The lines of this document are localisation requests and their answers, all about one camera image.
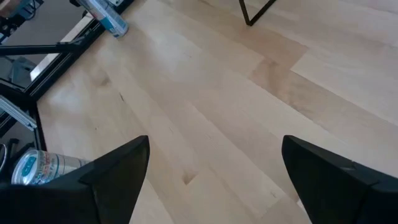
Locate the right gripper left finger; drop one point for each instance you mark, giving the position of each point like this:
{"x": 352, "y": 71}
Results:
{"x": 77, "y": 202}

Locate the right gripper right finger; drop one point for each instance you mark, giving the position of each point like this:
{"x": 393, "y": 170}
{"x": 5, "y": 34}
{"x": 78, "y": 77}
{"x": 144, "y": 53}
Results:
{"x": 342, "y": 196}

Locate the silver blue Red Bull can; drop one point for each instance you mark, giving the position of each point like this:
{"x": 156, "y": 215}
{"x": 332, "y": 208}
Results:
{"x": 107, "y": 17}
{"x": 46, "y": 166}

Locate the silver aluminium extrusion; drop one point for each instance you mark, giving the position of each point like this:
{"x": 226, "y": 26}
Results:
{"x": 15, "y": 113}

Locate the silver mounting plate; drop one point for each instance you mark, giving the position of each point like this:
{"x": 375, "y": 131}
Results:
{"x": 115, "y": 2}

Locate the wooden shelf black metal frame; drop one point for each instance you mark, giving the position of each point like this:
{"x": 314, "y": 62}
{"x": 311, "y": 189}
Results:
{"x": 245, "y": 14}

